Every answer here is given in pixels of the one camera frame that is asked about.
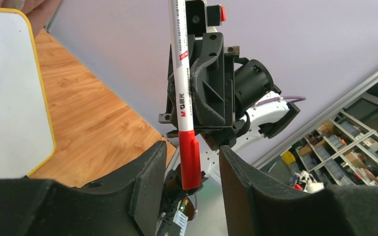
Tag white red marker pen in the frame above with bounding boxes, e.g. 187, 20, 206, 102
168, 0, 202, 190

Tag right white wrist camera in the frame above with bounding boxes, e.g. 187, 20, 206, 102
186, 0, 226, 37

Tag background storage shelves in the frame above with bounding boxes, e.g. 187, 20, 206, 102
263, 93, 378, 186

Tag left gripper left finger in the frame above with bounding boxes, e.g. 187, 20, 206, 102
0, 141, 167, 236

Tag yellow framed whiteboard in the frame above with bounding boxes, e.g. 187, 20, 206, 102
0, 8, 56, 178

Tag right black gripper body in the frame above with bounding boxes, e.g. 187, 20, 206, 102
158, 32, 245, 151

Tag pink shorts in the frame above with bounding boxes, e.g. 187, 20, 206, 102
0, 0, 62, 37

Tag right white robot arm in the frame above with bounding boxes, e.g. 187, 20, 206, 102
187, 32, 281, 150

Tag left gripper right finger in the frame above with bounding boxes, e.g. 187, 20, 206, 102
219, 146, 378, 236

